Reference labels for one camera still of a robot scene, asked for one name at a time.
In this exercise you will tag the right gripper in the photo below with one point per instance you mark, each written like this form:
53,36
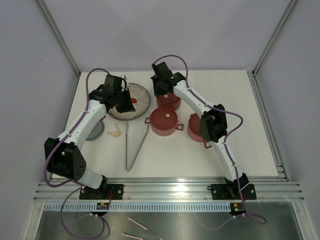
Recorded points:
157,92

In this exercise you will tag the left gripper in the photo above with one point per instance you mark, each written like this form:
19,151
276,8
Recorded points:
129,107

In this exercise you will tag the white steamed bun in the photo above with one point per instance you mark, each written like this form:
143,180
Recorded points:
113,110

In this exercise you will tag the dark red lunch container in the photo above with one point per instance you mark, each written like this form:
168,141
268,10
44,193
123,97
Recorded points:
173,106

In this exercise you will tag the pink lunch container with handle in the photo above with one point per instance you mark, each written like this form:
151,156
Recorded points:
199,139

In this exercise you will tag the dark red lid front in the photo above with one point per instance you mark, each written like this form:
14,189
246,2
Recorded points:
168,98

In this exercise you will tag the dark red lid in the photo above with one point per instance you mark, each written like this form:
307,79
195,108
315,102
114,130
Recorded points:
163,118
194,124
168,98

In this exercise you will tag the dark red lid back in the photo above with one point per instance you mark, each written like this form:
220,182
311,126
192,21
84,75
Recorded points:
163,118

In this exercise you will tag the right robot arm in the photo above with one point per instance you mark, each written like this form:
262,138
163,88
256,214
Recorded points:
213,126

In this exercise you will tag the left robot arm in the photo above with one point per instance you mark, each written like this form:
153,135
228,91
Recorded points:
64,162

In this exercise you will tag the speckled ceramic plate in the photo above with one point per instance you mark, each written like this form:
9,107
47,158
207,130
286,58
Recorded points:
142,95

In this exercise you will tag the grey glass pot lid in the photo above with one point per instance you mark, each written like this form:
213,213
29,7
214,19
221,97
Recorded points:
96,132

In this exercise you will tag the pink stick upper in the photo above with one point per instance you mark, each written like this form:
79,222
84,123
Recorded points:
137,223

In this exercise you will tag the pink stick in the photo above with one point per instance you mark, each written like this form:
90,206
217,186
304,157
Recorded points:
137,223
131,236

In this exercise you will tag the pink stick lower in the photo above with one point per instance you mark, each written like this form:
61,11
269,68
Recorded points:
131,236

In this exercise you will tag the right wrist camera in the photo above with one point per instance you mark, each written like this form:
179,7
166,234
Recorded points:
161,70

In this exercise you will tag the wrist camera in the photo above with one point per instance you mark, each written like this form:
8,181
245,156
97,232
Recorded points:
117,83
161,70

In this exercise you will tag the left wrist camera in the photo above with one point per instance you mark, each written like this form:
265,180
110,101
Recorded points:
117,83

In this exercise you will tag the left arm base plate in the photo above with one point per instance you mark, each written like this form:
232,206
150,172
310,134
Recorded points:
106,192

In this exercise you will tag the right aluminium post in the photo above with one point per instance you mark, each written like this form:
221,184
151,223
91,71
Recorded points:
275,35

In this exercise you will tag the aluminium post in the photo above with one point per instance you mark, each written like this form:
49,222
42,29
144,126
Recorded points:
44,9
275,35

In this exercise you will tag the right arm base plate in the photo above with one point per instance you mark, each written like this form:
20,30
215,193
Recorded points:
220,192

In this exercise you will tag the white slotted cable duct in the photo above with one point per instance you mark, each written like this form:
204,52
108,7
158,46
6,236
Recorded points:
140,207

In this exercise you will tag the left aluminium post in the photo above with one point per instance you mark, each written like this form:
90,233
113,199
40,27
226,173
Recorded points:
44,9

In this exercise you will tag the aluminium front rail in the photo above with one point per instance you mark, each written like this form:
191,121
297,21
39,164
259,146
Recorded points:
189,189

